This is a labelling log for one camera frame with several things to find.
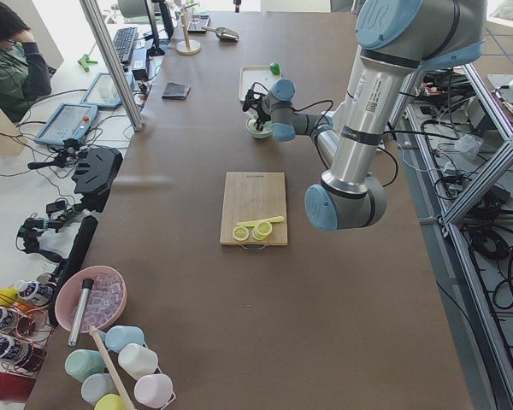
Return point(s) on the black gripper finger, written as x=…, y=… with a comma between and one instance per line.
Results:
x=260, y=126

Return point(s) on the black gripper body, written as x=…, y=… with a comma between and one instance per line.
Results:
x=263, y=113

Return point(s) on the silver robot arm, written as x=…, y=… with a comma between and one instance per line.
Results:
x=396, y=38

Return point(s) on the pale green bowl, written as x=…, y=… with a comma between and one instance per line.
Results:
x=266, y=133

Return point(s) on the pink bowl with ice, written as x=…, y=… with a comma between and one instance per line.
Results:
x=106, y=302

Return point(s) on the cream rabbit tray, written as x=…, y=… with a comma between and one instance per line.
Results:
x=260, y=78

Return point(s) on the green lime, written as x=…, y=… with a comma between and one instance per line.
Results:
x=274, y=68

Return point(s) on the metal scoop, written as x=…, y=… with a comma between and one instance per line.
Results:
x=223, y=33

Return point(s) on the bamboo cutting board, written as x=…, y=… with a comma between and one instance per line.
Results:
x=254, y=196

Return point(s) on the grey folded cloth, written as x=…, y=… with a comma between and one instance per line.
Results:
x=176, y=91

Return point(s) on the wooden mug tree stand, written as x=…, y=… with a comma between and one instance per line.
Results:
x=187, y=47

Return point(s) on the upper lemon slice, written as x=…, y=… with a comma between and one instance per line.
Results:
x=262, y=230

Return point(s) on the lemon slice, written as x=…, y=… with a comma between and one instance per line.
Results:
x=262, y=230
x=240, y=233

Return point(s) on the lower lemon slice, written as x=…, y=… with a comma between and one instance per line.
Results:
x=240, y=233

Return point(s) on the black monitor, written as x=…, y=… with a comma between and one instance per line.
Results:
x=159, y=46

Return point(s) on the black keyboard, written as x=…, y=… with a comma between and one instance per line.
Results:
x=123, y=43

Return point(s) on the upper teach pendant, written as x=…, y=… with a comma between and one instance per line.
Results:
x=102, y=93

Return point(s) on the teach pendant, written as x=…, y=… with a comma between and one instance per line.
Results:
x=102, y=93
x=69, y=121

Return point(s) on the lower teach pendant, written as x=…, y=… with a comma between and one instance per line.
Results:
x=69, y=121

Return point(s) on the seated person green jacket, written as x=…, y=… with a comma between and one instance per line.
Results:
x=24, y=74

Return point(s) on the white cup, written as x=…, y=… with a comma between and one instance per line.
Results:
x=138, y=361

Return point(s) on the pink cup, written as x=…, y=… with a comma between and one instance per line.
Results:
x=155, y=390

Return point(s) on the mint green cup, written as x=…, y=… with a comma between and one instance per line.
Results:
x=82, y=363

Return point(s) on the grey blue cup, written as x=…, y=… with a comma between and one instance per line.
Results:
x=96, y=386

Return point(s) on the wooden cup rack pole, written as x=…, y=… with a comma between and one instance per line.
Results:
x=94, y=332

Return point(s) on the yellow cup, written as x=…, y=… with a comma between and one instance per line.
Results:
x=110, y=402

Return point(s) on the black robot camera mount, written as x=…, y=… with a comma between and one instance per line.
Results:
x=95, y=172

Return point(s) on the aluminium frame post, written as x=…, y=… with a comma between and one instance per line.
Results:
x=112, y=62

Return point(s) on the copper wire bottle rack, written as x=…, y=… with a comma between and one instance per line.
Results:
x=24, y=331

